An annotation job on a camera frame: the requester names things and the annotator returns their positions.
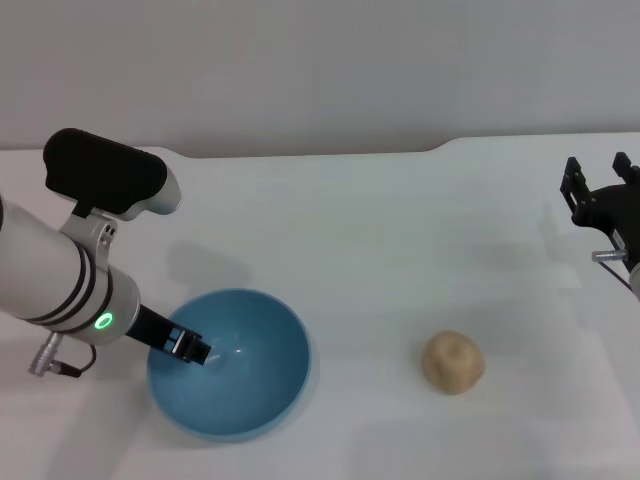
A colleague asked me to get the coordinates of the right arm cable with plug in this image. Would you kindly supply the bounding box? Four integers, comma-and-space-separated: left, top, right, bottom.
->
591, 247, 636, 292

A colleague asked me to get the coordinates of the beige egg yolk pastry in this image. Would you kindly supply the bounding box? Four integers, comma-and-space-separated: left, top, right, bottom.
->
420, 329, 487, 397

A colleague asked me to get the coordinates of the arm cable with plug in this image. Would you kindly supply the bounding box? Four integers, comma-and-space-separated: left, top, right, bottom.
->
591, 247, 636, 292
26, 331, 99, 377

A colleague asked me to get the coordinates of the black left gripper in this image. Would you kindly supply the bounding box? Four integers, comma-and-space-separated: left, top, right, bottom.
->
124, 303, 214, 369

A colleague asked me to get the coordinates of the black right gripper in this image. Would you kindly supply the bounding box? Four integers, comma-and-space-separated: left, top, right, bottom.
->
559, 150, 640, 261

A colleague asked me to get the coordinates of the blue ceramic bowl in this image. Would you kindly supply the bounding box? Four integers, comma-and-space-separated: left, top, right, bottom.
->
147, 287, 314, 444

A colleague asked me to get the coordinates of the black grey left wrist camera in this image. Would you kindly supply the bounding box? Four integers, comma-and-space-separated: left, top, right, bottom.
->
43, 127, 183, 251

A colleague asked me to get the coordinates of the left arm cable with plug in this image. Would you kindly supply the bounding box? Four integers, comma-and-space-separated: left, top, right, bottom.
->
26, 331, 99, 377

